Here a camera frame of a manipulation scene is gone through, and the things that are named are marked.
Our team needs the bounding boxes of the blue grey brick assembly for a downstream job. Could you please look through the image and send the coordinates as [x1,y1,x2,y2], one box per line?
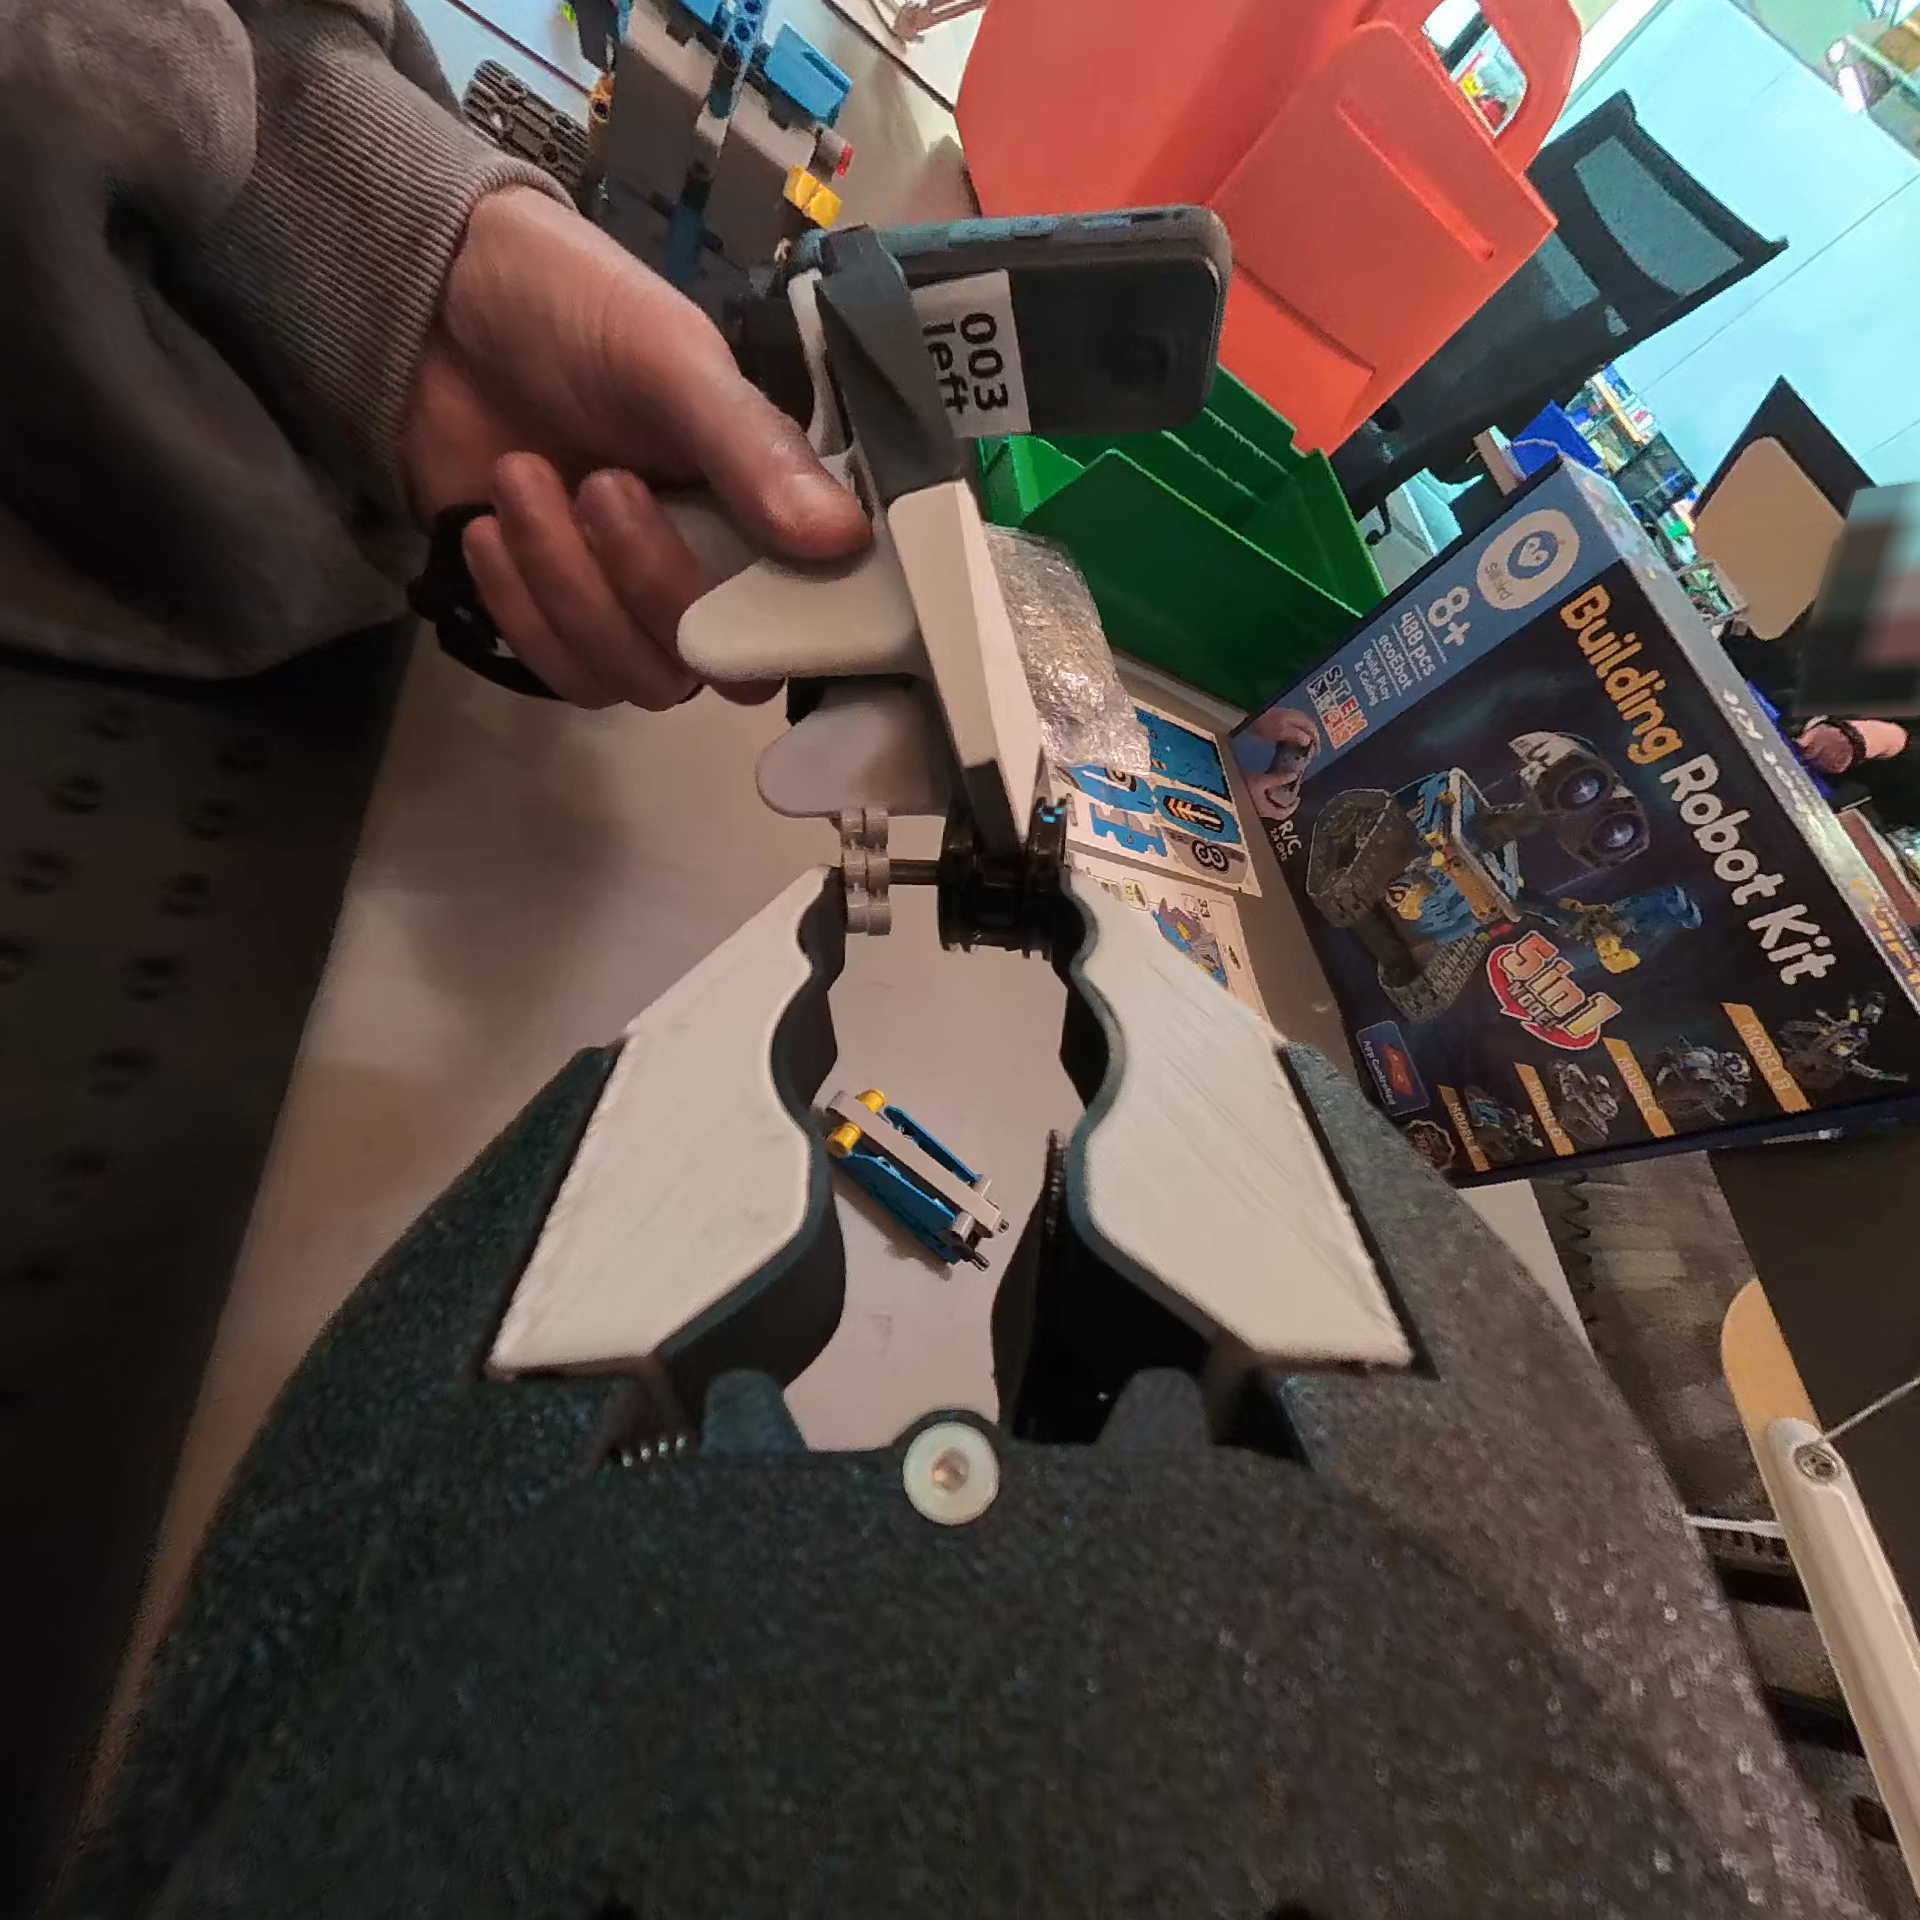
[824,1089,1011,1274]

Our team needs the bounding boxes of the black track pieces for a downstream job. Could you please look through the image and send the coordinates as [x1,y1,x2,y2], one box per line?
[459,60,596,191]

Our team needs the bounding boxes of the green plastic bin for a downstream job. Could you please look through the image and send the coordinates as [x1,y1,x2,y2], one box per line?
[977,369,1391,711]

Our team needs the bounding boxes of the person's left forearm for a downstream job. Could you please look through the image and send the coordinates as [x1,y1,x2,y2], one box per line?
[0,0,579,676]

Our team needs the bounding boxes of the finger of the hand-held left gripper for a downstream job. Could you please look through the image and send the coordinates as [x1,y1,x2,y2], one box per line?
[885,477,1056,867]

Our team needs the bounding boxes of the large clear plastic bag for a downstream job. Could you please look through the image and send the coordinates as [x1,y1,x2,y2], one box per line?
[996,525,1152,778]

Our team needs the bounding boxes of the instruction booklet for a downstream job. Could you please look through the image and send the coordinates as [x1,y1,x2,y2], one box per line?
[1106,878,1280,1039]

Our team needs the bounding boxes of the person's left hand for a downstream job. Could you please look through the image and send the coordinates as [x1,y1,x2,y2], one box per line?
[403,195,876,713]

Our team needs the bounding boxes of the blue sticker sheet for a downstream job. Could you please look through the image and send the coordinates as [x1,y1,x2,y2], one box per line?
[1056,703,1268,903]

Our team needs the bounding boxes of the dark blue robot kit box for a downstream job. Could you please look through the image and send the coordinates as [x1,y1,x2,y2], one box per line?
[1229,458,1920,1190]

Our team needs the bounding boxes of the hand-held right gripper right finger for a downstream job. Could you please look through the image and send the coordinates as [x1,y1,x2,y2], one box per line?
[1050,878,1416,1373]

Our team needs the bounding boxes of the beige back chair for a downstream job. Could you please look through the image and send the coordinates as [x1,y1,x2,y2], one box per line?
[1691,374,1882,649]

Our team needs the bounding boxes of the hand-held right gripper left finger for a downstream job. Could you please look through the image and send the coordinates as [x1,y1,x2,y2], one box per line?
[488,863,856,1383]

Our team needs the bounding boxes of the toy tracked robot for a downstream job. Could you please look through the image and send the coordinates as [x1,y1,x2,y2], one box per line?
[576,0,859,319]

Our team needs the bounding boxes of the grey desk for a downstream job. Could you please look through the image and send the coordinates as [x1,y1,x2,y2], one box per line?
[75,0,1594,1833]

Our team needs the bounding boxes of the black office chair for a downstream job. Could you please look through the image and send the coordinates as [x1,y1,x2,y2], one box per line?
[1336,90,1791,514]

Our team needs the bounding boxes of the black perforated mat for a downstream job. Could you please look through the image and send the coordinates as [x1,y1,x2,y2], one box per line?
[0,614,419,1920]

